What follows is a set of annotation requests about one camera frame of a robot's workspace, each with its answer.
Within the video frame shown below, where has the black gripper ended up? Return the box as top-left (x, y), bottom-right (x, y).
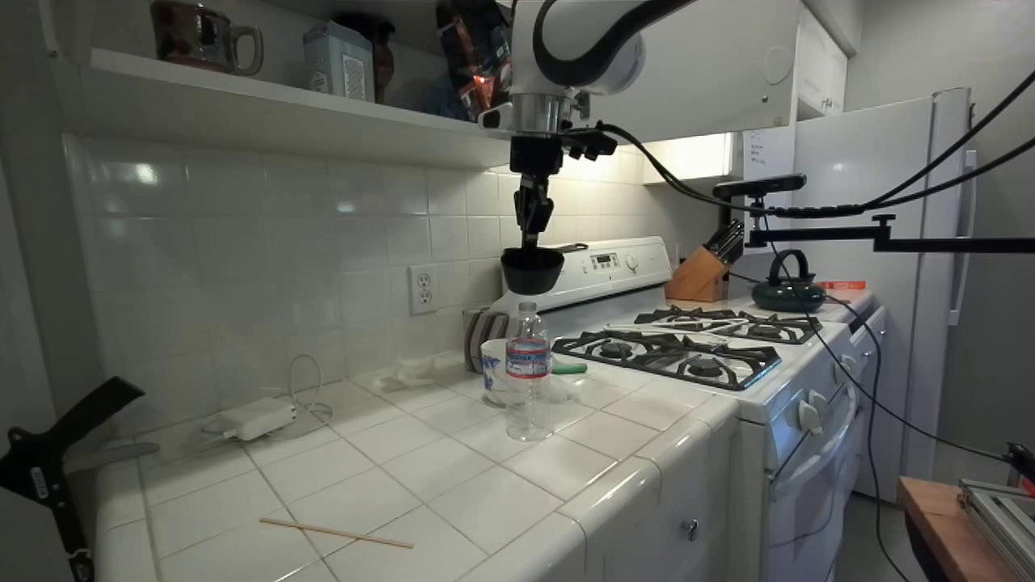
top-left (512, 135), bottom-right (562, 248)

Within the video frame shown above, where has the small black pot with handle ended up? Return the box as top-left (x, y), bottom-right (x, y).
top-left (501, 243), bottom-right (586, 295)

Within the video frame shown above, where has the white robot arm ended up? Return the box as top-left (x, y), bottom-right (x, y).
top-left (508, 0), bottom-right (801, 245)

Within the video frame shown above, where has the clear plastic water bottle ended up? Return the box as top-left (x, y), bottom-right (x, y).
top-left (506, 299), bottom-right (550, 439)

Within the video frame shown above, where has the colourful snack bag on shelf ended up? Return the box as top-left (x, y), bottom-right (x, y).
top-left (438, 0), bottom-right (512, 118)

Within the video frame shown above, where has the wooden knife block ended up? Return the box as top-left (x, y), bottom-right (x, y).
top-left (666, 245), bottom-right (727, 303)

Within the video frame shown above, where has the dark jar on shelf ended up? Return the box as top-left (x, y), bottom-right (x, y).
top-left (336, 9), bottom-right (394, 101)

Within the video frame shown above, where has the blue white box on shelf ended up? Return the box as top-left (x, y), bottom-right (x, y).
top-left (303, 22), bottom-right (375, 101)

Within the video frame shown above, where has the black stove grate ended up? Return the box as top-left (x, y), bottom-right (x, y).
top-left (554, 328), bottom-right (781, 391)
top-left (637, 307), bottom-right (823, 347)

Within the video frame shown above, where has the dark green kettle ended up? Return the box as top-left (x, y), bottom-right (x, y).
top-left (752, 248), bottom-right (826, 314)

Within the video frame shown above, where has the rear black stove grate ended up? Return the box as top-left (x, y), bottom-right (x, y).
top-left (637, 307), bottom-right (823, 347)

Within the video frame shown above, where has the white gas stove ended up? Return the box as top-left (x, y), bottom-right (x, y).
top-left (506, 240), bottom-right (887, 582)

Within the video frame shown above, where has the white refrigerator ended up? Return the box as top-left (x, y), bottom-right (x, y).
top-left (741, 88), bottom-right (973, 501)

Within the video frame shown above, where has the white power adapter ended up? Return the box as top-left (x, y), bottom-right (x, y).
top-left (205, 396), bottom-right (299, 444)

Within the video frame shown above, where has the brown ceramic mug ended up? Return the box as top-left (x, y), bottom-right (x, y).
top-left (148, 0), bottom-right (265, 77)

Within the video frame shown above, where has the wooden stick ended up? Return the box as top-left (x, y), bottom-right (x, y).
top-left (260, 518), bottom-right (418, 550)

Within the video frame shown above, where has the wooden side table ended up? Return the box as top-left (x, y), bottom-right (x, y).
top-left (895, 479), bottom-right (1035, 582)

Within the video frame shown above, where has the white wall power outlet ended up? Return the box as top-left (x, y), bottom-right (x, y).
top-left (409, 265), bottom-right (438, 316)

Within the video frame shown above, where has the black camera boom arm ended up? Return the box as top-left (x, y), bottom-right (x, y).
top-left (714, 173), bottom-right (1035, 254)

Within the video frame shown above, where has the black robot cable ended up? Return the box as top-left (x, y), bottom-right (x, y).
top-left (561, 66), bottom-right (1035, 582)

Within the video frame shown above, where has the white wall shelf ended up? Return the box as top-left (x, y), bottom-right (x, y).
top-left (54, 47), bottom-right (512, 169)

